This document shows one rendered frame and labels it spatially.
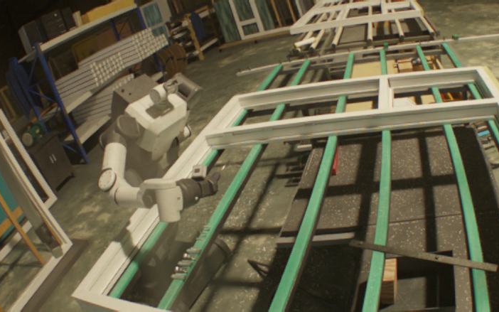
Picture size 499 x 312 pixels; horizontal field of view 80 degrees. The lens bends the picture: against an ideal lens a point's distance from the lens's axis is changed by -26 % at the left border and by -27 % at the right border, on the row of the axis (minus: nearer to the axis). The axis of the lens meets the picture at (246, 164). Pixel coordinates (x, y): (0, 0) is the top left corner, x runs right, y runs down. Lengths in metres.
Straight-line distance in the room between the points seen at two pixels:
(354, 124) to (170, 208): 0.83
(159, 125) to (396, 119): 0.95
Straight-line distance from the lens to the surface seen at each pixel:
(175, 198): 1.12
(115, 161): 1.37
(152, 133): 1.54
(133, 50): 6.17
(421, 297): 1.23
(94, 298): 1.18
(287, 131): 1.66
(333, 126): 1.60
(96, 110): 6.15
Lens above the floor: 1.58
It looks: 27 degrees down
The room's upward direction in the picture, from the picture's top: 21 degrees counter-clockwise
